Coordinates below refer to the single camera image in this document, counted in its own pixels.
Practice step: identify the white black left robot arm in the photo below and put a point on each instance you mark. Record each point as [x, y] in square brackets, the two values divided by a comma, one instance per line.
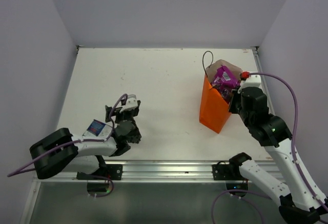
[61, 151]

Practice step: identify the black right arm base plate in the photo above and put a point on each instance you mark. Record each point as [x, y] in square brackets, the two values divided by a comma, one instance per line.
[226, 171]

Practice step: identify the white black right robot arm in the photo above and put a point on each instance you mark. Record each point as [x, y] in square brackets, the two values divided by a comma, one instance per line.
[298, 198]

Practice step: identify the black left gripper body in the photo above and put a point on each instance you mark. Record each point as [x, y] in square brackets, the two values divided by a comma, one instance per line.
[128, 115]

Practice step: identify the front aluminium rail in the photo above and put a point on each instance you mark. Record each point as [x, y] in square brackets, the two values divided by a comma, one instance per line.
[151, 171]

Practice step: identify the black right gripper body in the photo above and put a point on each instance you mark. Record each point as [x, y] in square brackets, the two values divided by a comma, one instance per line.
[236, 105]

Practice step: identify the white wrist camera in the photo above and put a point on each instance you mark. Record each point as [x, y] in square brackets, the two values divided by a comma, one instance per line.
[249, 80]
[129, 103]

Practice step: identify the magenta purple snack bag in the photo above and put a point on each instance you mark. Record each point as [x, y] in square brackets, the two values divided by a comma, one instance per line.
[225, 77]

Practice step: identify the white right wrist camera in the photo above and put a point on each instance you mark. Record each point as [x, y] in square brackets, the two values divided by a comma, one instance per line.
[249, 80]

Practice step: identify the blue white snack bag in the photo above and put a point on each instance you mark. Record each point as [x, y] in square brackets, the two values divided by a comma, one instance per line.
[97, 129]

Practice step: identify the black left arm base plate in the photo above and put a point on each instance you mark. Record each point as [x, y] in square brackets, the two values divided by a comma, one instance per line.
[107, 171]

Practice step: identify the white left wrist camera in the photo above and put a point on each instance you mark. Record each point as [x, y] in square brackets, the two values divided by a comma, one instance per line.
[129, 103]

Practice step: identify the orange paper bag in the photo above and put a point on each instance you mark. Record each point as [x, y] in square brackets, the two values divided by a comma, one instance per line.
[214, 111]

